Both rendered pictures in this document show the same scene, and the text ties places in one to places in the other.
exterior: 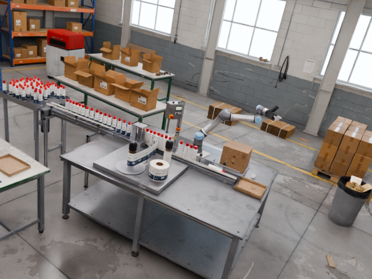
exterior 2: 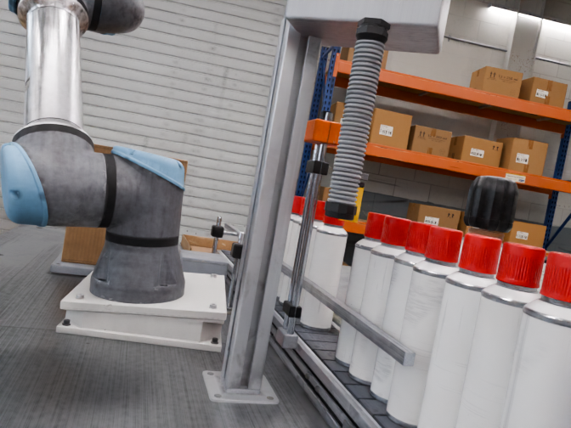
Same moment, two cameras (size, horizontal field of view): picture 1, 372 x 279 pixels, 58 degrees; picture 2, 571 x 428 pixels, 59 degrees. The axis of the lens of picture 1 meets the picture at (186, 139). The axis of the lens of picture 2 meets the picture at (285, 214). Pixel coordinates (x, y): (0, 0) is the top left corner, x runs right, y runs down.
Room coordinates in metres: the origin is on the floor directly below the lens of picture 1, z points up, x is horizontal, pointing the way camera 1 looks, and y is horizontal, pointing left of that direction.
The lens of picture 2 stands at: (4.08, 0.63, 1.10)
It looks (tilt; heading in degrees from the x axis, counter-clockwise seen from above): 3 degrees down; 231
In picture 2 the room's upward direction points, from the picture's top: 10 degrees clockwise
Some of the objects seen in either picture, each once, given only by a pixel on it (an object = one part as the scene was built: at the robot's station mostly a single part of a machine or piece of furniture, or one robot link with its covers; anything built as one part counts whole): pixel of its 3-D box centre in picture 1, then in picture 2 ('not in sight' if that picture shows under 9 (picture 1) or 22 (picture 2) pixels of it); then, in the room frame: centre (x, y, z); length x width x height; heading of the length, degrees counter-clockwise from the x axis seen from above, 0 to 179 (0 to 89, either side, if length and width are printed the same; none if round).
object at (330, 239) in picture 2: (180, 149); (325, 266); (3.50, 0.04, 0.98); 0.05 x 0.05 x 0.20
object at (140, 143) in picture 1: (139, 134); not in sight; (3.61, 0.56, 1.01); 0.14 x 0.13 x 0.26; 68
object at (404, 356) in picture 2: (196, 155); (271, 257); (3.46, -0.15, 0.96); 1.07 x 0.01 x 0.01; 68
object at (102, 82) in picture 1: (106, 81); not in sight; (5.65, 1.56, 0.97); 0.45 x 0.38 x 0.37; 153
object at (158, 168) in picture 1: (158, 170); not in sight; (2.98, 0.22, 0.95); 0.20 x 0.20 x 0.14
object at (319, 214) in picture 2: (186, 150); (307, 256); (3.48, -0.03, 0.98); 0.05 x 0.05 x 0.20
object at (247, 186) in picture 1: (251, 187); (223, 250); (3.16, -0.79, 0.85); 0.30 x 0.26 x 0.04; 68
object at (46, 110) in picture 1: (44, 120); not in sight; (4.17, 1.97, 0.71); 0.15 x 0.12 x 0.34; 158
